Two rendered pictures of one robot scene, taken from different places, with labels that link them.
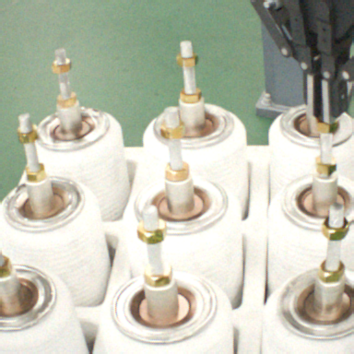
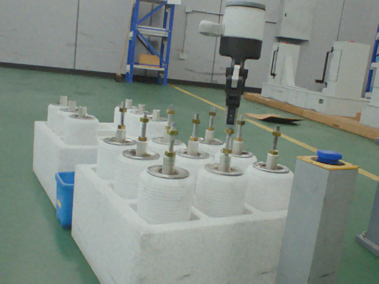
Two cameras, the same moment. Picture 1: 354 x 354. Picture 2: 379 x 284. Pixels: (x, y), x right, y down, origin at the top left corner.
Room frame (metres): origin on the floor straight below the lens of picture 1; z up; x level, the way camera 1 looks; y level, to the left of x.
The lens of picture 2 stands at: (-0.07, -0.64, 0.45)
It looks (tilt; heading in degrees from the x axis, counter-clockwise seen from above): 11 degrees down; 49
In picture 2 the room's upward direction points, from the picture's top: 7 degrees clockwise
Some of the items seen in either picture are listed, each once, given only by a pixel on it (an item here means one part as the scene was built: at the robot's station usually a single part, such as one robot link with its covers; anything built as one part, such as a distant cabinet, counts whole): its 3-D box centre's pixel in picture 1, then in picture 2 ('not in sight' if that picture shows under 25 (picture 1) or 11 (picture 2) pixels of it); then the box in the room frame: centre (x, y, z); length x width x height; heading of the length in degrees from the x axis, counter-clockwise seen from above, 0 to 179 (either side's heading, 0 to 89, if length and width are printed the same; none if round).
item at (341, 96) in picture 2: not in sight; (314, 74); (4.14, 2.13, 0.45); 1.61 x 0.57 x 0.74; 64
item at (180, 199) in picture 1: (179, 192); (192, 148); (0.49, 0.00, 0.26); 0.02 x 0.02 x 0.03
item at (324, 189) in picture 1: (324, 189); (224, 163); (0.47, -0.12, 0.26); 0.02 x 0.02 x 0.03
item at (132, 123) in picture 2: not in sight; (138, 139); (0.70, 0.52, 0.16); 0.10 x 0.10 x 0.18
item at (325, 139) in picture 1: (325, 146); (228, 141); (0.47, -0.12, 0.31); 0.01 x 0.01 x 0.08; 87
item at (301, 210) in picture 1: (324, 202); (224, 170); (0.47, -0.12, 0.25); 0.08 x 0.08 x 0.01
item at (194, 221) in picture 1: (181, 205); (192, 154); (0.49, 0.00, 0.25); 0.08 x 0.08 x 0.01
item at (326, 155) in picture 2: not in sight; (328, 158); (0.51, -0.30, 0.32); 0.04 x 0.04 x 0.02
